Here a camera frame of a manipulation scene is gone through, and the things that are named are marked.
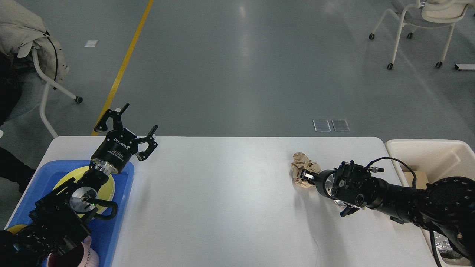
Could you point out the clear floor plate left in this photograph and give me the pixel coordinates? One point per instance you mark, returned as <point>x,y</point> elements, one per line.
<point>321,125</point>

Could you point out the blue yellow mug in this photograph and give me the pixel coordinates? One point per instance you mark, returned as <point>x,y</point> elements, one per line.
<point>16,228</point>

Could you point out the clear floor plate right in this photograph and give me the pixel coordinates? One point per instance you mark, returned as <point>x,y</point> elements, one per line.
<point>340,125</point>

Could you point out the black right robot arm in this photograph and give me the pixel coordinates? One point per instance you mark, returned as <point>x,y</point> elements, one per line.
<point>445,206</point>

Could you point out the white jacket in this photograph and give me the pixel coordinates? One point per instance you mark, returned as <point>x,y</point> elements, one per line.
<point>21,30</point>

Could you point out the silver foil tray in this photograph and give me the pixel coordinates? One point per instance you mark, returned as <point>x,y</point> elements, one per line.
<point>444,248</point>

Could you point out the clear floor plate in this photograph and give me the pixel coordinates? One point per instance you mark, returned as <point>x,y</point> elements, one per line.
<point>340,125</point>
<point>321,125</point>

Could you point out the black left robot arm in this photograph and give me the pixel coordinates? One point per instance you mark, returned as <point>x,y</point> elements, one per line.
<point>60,219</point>

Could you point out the white floor bar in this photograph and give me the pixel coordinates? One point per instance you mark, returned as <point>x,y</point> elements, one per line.
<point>463,66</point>

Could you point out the blue plastic tray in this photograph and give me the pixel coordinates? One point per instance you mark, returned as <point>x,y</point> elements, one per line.
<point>105,233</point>

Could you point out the brown paper ball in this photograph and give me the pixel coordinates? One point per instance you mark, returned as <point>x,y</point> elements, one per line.
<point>301,161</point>

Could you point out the brown paper bag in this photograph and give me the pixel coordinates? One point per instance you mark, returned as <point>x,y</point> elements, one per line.
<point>421,181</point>

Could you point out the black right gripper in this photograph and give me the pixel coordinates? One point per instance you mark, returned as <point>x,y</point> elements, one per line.
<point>323,180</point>

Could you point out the pink mug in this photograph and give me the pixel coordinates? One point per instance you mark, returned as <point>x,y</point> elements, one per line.
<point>81,256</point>

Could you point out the white rolling chair right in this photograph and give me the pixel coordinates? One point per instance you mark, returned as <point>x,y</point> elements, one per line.
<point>424,14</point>

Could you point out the yellow plastic plate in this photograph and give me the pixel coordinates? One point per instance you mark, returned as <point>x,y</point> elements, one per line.
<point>106,192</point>

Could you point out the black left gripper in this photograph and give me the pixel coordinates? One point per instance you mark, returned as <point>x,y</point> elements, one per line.
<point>120,143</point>

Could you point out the white chair left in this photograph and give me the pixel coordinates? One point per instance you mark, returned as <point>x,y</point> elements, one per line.
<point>50,84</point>

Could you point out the beige plastic bin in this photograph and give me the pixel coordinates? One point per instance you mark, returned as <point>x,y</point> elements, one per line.
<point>436,157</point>

